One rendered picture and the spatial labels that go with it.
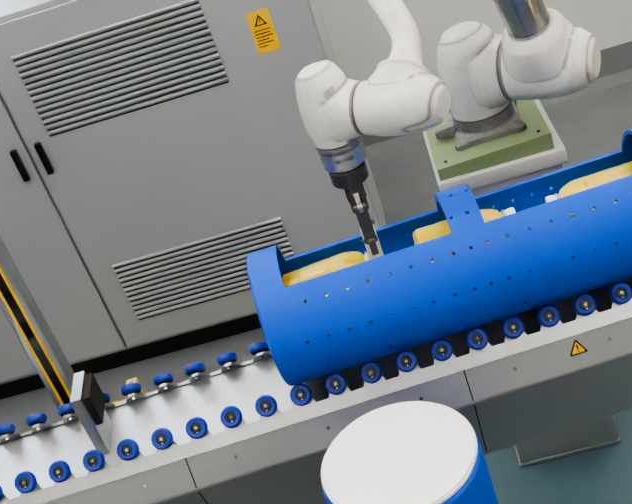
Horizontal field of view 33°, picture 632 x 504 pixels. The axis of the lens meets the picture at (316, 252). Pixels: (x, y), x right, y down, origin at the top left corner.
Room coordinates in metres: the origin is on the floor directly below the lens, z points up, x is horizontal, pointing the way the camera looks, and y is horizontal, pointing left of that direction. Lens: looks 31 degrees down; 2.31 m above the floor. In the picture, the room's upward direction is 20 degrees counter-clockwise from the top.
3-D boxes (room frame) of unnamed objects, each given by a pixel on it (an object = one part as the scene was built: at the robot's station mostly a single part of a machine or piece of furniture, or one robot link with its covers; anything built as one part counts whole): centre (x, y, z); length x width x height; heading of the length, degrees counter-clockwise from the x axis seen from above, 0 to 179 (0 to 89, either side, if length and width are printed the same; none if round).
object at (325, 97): (1.88, -0.12, 1.49); 0.13 x 0.11 x 0.16; 54
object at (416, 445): (1.40, -0.01, 1.03); 0.28 x 0.28 x 0.01
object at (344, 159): (1.89, -0.11, 1.38); 0.09 x 0.09 x 0.06
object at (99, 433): (1.88, 0.56, 1.00); 0.10 x 0.04 x 0.15; 176
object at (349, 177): (1.89, -0.11, 1.31); 0.08 x 0.07 x 0.09; 176
